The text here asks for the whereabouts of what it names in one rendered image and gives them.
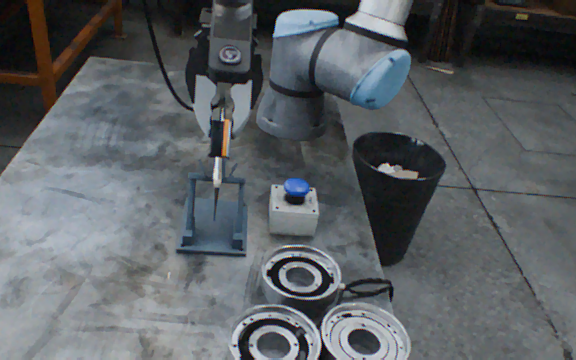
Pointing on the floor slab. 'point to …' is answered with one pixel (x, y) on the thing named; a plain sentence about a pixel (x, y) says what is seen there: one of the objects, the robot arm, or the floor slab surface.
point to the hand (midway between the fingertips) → (221, 132)
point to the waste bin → (395, 187)
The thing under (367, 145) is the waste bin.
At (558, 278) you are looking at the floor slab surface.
